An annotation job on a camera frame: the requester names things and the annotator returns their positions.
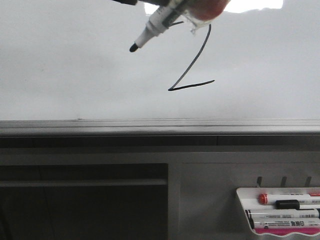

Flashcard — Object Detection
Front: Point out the dark metal hook left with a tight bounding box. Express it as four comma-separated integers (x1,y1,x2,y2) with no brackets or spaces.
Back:
256,176,263,188

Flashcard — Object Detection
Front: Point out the black-capped marker in tray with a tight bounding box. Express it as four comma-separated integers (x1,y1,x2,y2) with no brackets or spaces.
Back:
275,199,320,210

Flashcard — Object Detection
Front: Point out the white marker black end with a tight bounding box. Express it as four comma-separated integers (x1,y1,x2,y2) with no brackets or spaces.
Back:
248,218,320,230
244,208,320,220

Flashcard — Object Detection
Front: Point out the red-capped marker in tray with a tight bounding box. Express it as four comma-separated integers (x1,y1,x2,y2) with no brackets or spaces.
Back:
257,193,320,205

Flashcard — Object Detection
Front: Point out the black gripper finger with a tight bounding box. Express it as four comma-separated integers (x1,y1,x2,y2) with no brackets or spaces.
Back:
113,0,138,6

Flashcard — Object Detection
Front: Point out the white marker black end lower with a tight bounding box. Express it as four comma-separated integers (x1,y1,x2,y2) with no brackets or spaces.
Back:
248,218,320,230

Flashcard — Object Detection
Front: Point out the grey aluminium whiteboard ledge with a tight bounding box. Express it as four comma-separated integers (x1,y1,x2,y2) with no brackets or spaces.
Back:
0,118,320,138

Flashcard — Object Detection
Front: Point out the pink whiteboard eraser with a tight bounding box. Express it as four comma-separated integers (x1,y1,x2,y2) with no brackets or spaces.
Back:
254,227,320,236

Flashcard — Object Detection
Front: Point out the white marker tray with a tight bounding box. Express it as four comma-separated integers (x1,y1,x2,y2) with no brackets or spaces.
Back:
236,187,320,240

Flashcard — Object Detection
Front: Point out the white black-tipped whiteboard marker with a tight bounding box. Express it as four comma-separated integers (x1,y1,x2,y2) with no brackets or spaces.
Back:
129,0,189,53

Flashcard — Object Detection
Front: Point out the red magnet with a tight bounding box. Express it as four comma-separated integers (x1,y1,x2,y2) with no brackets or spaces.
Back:
182,0,231,34

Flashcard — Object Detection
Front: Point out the white marker black end upper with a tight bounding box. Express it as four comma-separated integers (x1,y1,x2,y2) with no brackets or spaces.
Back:
244,208,320,220

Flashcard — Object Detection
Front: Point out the white whiteboard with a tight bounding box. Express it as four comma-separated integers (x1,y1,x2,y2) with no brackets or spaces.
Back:
0,0,320,121

